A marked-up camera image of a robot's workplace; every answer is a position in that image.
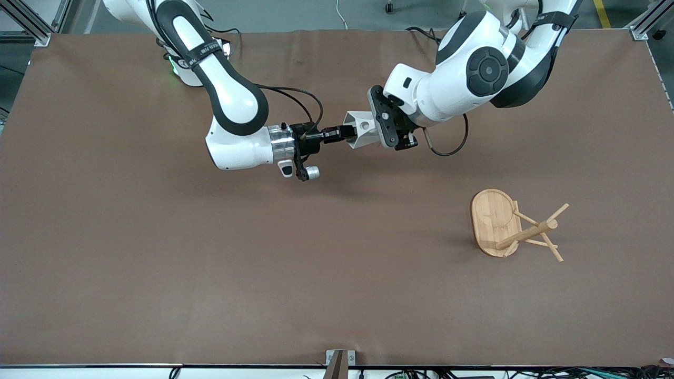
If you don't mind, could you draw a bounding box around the black base cable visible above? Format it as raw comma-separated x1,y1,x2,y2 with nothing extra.
208,25,241,43
405,26,448,45

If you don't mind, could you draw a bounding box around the grey metal bracket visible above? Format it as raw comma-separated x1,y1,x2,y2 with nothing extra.
325,349,356,379

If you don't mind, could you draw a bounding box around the tangled cable bundle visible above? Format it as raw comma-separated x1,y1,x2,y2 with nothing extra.
384,363,674,379

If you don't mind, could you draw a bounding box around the white angular cup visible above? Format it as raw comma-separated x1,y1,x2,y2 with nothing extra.
344,111,383,150

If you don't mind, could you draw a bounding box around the wooden cup rack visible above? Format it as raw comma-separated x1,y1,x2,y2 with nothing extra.
471,188,570,263

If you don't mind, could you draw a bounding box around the black right base cable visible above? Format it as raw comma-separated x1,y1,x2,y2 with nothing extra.
208,25,241,43

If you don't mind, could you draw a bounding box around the black left base cable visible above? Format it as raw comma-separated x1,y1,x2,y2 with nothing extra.
405,26,448,45

